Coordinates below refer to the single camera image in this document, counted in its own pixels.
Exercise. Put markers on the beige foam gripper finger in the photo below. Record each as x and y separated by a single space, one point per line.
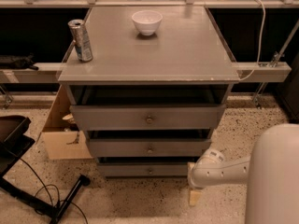
194 194

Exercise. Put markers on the grey bottom drawer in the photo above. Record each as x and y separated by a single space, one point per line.
156 169

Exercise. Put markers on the grey drawer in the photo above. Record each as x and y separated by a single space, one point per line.
147 147
156 169
146 117

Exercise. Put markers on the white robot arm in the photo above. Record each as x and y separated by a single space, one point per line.
271 174

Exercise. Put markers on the grey middle drawer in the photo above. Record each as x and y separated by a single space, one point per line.
147 147

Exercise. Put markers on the grey drawer cabinet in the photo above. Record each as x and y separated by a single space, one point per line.
147 93

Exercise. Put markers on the grey top drawer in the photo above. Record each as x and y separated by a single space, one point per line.
146 117

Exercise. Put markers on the cardboard box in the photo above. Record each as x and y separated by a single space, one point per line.
63 140

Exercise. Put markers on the metal diagonal strut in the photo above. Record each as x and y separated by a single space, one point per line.
273 63

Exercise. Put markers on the white bowl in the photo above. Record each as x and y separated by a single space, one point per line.
147 22

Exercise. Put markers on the black stand with tray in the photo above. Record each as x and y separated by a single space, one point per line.
13 145

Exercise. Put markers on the silver drink can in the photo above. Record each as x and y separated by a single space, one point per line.
81 40

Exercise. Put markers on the metal railing frame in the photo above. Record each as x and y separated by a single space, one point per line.
31 72

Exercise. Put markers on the black object on rail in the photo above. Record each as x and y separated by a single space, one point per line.
17 62

